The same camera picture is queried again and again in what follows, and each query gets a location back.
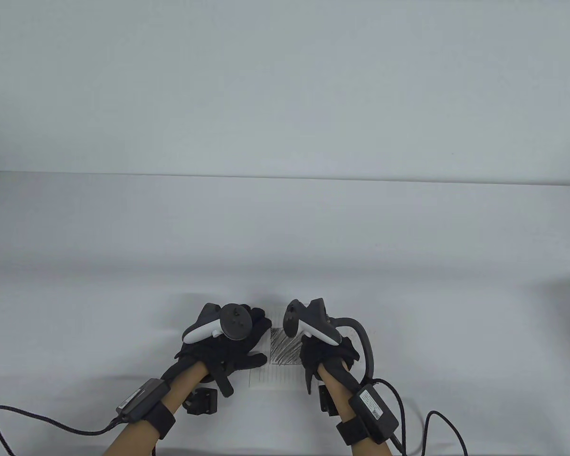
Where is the person's left hand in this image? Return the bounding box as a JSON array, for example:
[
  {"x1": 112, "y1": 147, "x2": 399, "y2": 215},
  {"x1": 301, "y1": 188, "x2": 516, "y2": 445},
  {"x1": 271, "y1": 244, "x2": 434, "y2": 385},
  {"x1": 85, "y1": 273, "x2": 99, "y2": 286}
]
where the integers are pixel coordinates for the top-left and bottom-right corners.
[{"x1": 174, "y1": 303, "x2": 272, "y2": 399}]

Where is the person's right hand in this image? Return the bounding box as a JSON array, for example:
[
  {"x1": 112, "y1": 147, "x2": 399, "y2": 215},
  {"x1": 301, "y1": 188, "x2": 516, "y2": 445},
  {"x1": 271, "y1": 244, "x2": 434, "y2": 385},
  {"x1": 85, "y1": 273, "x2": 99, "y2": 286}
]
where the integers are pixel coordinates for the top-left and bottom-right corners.
[{"x1": 298, "y1": 332, "x2": 361, "y2": 395}]

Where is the lined white paper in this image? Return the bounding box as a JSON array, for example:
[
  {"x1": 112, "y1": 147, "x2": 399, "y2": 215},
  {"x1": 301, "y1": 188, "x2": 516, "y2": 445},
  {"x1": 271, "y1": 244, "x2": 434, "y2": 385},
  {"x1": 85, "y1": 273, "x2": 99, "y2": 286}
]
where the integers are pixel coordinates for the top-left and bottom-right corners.
[{"x1": 249, "y1": 328, "x2": 309, "y2": 392}]

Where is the person's right forearm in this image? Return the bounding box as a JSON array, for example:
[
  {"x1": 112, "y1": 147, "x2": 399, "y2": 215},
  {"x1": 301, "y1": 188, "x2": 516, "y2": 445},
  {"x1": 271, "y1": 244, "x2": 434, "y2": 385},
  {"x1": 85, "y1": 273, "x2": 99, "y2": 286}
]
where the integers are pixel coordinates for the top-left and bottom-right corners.
[{"x1": 316, "y1": 360, "x2": 402, "y2": 456}]

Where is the person's left forearm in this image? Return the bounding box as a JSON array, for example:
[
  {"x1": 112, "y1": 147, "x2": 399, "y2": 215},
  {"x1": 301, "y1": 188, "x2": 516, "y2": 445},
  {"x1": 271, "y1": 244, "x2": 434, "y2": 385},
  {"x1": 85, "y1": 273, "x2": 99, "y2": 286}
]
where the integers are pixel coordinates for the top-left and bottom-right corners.
[{"x1": 104, "y1": 361, "x2": 209, "y2": 456}]

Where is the white and grey controller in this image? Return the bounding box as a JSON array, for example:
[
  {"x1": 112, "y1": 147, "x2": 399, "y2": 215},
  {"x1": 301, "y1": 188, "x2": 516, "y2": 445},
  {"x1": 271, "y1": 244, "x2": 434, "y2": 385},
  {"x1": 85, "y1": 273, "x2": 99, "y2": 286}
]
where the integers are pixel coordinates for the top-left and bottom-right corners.
[
  {"x1": 184, "y1": 304, "x2": 254, "y2": 344},
  {"x1": 283, "y1": 298, "x2": 376, "y2": 381}
]

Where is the small black plastic bracket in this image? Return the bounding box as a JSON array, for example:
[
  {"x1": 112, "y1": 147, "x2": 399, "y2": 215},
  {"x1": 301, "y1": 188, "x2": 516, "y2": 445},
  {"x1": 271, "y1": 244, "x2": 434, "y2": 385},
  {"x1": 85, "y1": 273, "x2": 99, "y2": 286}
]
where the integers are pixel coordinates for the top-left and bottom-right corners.
[
  {"x1": 318, "y1": 384, "x2": 338, "y2": 418},
  {"x1": 185, "y1": 387, "x2": 219, "y2": 416}
]

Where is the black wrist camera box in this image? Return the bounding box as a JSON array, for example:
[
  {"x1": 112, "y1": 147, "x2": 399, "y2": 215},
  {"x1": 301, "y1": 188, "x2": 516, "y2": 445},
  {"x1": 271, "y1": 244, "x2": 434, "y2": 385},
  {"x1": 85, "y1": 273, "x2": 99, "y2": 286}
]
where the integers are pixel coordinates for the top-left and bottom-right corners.
[
  {"x1": 116, "y1": 378, "x2": 172, "y2": 423},
  {"x1": 349, "y1": 386, "x2": 400, "y2": 445}
]

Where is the black wrist strap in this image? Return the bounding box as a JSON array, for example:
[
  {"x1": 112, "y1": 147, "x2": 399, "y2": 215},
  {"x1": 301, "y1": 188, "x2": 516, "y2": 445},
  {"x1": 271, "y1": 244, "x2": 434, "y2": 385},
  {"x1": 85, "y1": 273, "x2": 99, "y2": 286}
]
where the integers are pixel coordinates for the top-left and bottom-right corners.
[
  {"x1": 336, "y1": 418, "x2": 369, "y2": 447},
  {"x1": 146, "y1": 402, "x2": 178, "y2": 441}
]

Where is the black braided cable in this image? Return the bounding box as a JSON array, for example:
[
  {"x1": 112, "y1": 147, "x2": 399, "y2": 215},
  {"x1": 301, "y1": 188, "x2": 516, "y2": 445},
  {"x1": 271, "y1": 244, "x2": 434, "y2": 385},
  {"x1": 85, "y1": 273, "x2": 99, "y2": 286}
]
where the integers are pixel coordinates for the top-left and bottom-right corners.
[
  {"x1": 0, "y1": 405, "x2": 125, "y2": 456},
  {"x1": 368, "y1": 378, "x2": 469, "y2": 456}
]

